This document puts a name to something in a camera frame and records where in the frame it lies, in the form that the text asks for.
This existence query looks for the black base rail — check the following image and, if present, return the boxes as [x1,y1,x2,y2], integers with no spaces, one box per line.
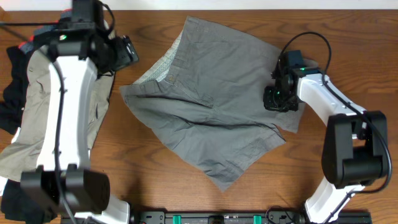
[60,210,373,224]

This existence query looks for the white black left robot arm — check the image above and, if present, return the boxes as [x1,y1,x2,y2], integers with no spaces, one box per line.
[21,19,135,223]

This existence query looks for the grey shorts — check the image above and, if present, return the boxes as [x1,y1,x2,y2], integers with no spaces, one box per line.
[120,17,305,190]

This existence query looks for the khaki shorts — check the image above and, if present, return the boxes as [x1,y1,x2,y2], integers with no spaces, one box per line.
[1,43,114,182]

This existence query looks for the black garment with red trim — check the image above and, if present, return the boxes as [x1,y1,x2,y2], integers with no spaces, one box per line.
[1,25,55,134]

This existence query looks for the white garment under pile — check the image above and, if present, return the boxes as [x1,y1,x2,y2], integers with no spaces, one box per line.
[0,128,21,197]

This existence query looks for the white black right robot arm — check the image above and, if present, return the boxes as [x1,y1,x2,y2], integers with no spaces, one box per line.
[264,66,392,223]

